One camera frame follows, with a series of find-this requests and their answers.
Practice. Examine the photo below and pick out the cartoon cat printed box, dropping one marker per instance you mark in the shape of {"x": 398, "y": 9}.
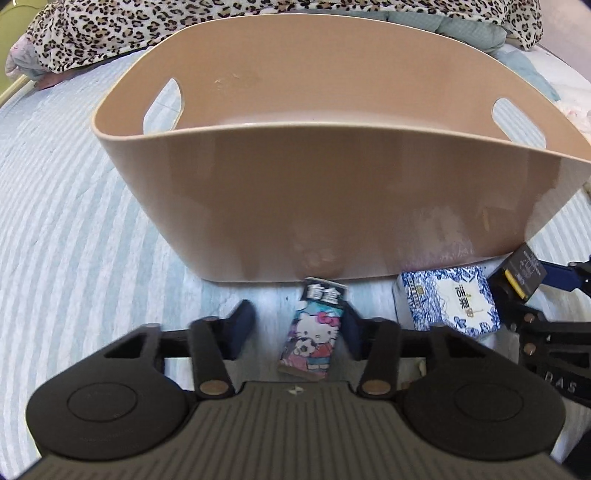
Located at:
{"x": 310, "y": 332}

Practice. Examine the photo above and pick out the small dark box yellow stripe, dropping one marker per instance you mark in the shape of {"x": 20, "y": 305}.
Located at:
{"x": 524, "y": 270}

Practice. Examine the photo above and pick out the pink cloth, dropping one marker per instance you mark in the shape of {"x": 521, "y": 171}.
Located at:
{"x": 23, "y": 60}

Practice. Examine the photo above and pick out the leopard print blanket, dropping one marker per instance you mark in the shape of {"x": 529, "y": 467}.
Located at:
{"x": 152, "y": 32}

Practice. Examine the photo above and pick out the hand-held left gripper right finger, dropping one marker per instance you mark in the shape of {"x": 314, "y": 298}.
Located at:
{"x": 353, "y": 333}

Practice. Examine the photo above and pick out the beige plastic basket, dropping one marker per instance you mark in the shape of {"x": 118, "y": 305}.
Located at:
{"x": 323, "y": 194}

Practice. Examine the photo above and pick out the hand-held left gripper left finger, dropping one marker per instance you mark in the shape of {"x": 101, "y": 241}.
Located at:
{"x": 241, "y": 330}

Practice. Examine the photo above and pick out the blue white patterned box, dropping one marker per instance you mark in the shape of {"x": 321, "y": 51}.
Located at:
{"x": 445, "y": 300}

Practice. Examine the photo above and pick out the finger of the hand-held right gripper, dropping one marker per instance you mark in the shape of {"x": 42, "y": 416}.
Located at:
{"x": 510, "y": 307}
{"x": 561, "y": 276}

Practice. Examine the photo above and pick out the green bed frame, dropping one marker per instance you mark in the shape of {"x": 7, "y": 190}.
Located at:
{"x": 11, "y": 41}

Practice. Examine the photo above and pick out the teal quilted blanket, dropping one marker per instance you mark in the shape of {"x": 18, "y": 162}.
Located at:
{"x": 466, "y": 37}

